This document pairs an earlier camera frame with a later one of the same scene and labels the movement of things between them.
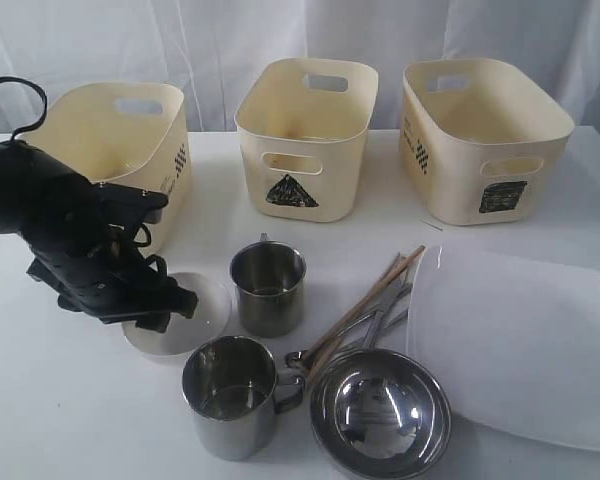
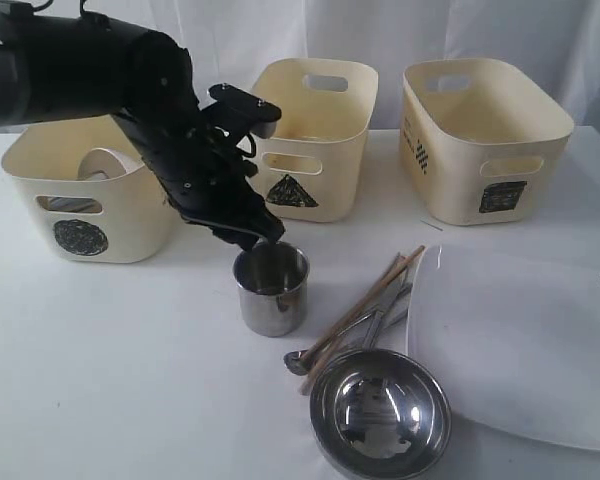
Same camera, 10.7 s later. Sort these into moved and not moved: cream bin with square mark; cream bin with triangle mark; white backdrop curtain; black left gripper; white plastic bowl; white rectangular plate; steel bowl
Moved: black left gripper; white plastic bowl
Not moved: steel bowl; cream bin with square mark; cream bin with triangle mark; white rectangular plate; white backdrop curtain
